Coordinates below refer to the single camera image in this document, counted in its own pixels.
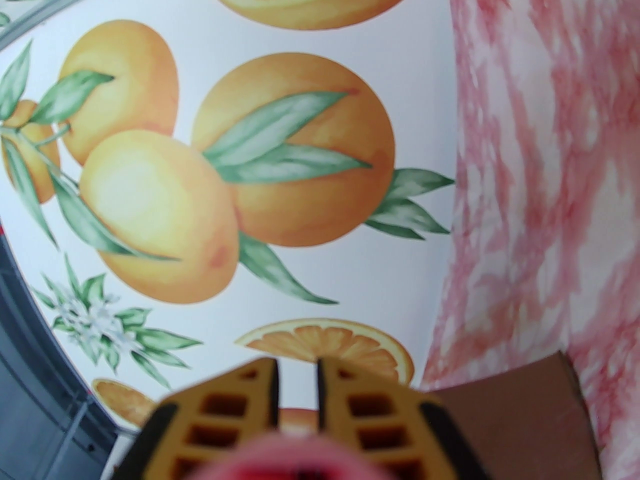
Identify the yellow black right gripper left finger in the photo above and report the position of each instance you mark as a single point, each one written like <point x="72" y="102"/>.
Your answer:
<point x="175" y="433"/>

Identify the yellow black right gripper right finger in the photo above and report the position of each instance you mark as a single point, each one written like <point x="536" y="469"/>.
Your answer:
<point x="400" y="428"/>

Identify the pink utility knife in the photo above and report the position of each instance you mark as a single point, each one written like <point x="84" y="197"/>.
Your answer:
<point x="300" y="460"/>

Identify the plain taped cardboard box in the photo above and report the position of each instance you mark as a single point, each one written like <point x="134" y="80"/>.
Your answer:
<point x="525" y="428"/>

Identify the dark grey overhead panel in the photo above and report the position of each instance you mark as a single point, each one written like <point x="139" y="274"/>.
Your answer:
<point x="30" y="393"/>

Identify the aluminium corner post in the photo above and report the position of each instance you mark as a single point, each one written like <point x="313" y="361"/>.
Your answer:
<point x="50" y="10"/>

